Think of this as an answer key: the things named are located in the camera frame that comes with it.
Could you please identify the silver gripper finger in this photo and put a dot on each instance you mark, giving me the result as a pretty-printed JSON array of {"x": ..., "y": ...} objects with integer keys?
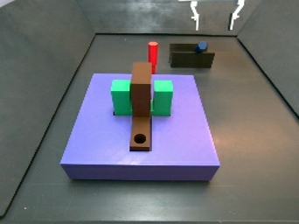
[
  {"x": 196, "y": 16},
  {"x": 234, "y": 15}
]

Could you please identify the blue stepped peg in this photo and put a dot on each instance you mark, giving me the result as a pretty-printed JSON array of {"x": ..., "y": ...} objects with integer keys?
[{"x": 201, "y": 47}]

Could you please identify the black angle fixture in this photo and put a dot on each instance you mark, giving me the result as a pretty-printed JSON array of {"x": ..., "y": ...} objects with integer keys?
[{"x": 184, "y": 57}]

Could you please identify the red stepped peg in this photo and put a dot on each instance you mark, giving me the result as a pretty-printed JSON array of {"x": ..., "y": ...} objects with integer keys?
[{"x": 153, "y": 46}]

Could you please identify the green U-shaped block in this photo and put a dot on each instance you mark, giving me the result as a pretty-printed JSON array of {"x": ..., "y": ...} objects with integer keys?
[{"x": 161, "y": 103}]

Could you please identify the purple base block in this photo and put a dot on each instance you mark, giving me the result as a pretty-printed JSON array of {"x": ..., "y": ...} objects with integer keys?
[{"x": 184, "y": 153}]

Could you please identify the brown L-shaped bracket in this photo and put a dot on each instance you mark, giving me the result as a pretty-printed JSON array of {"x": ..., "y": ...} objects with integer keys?
[{"x": 141, "y": 101}]

